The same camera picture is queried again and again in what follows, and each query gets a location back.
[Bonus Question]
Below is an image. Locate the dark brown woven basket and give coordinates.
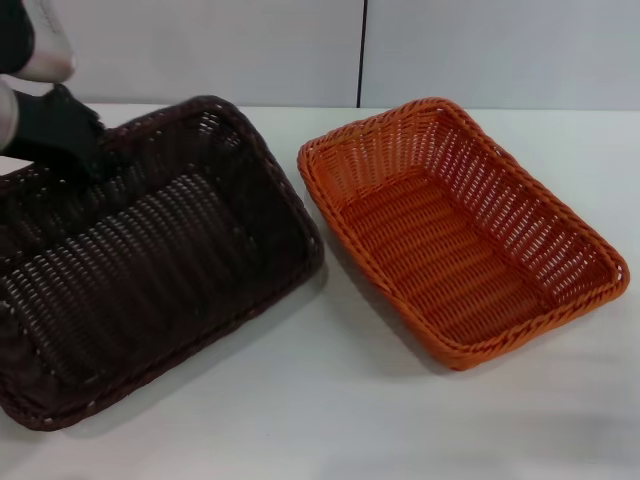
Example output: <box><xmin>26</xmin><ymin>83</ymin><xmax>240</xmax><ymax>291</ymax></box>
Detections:
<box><xmin>0</xmin><ymin>94</ymin><xmax>326</xmax><ymax>432</ymax></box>

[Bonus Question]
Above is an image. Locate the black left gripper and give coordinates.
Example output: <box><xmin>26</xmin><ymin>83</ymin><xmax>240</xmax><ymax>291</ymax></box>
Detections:
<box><xmin>5</xmin><ymin>83</ymin><xmax>115</xmax><ymax>184</ymax></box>

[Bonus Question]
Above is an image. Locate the orange woven basket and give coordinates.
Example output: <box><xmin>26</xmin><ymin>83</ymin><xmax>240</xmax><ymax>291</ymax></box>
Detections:
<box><xmin>297</xmin><ymin>97</ymin><xmax>630</xmax><ymax>372</ymax></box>

